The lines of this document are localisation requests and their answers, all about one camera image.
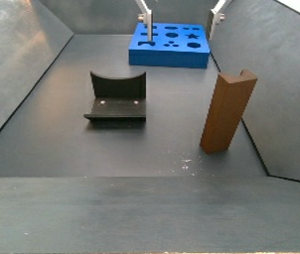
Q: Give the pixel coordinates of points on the brown wooden arch block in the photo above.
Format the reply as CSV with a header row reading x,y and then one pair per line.
x,y
232,93

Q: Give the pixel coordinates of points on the blue foam shape board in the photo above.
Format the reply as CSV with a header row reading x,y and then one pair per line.
x,y
179,46

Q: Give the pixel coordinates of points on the black curved holder stand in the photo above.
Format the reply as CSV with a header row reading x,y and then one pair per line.
x,y
120,97

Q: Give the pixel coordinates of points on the white left camera bracket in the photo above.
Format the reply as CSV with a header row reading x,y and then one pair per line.
x,y
145,16

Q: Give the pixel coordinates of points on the white camera bracket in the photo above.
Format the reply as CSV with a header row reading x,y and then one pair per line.
x,y
145,16
218,15

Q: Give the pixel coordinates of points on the white right camera bracket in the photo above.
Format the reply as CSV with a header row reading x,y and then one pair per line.
x,y
218,15

